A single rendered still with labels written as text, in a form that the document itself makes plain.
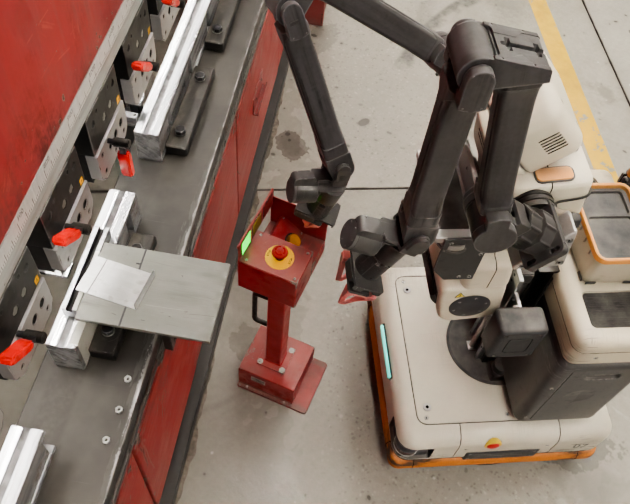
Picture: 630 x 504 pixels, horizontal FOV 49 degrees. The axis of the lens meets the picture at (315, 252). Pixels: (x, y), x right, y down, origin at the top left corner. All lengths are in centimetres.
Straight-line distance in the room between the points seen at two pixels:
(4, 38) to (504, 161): 72
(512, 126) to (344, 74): 231
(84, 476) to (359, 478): 111
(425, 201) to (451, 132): 16
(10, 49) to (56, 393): 74
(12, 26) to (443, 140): 60
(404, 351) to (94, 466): 109
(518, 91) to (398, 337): 132
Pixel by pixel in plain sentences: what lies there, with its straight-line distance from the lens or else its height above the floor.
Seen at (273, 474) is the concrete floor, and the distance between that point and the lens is 230.
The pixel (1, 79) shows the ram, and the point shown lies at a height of 158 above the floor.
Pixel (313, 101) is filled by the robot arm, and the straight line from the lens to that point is 144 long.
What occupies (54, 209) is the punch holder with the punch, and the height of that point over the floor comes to 131.
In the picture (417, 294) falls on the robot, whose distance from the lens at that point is 229.
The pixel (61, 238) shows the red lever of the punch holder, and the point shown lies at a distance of 112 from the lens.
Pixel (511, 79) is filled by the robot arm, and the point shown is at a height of 159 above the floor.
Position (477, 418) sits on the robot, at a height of 28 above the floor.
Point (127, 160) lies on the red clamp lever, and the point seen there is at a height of 120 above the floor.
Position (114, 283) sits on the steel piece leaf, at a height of 100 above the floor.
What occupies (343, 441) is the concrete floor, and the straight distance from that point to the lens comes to 234.
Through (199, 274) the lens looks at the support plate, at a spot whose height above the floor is 100.
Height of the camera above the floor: 221
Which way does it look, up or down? 56 degrees down
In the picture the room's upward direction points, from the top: 8 degrees clockwise
